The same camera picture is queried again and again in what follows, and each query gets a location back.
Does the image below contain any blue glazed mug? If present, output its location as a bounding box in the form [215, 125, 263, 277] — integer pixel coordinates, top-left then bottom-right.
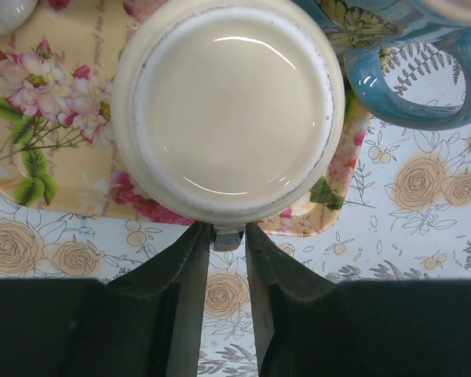
[297, 0, 471, 130]

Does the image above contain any floral serving tray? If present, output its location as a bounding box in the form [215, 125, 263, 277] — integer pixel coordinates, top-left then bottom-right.
[0, 1, 369, 225]

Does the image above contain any cream mug with black handle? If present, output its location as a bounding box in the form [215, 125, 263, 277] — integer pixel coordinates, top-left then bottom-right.
[111, 1, 345, 251]

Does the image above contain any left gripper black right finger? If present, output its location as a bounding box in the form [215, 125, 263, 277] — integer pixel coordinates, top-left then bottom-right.
[245, 224, 471, 376]

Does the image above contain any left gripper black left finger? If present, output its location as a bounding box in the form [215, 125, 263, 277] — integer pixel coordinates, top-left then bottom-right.
[0, 223, 210, 376]

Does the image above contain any white grey mug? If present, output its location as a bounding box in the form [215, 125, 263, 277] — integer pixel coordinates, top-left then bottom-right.
[0, 0, 38, 36]

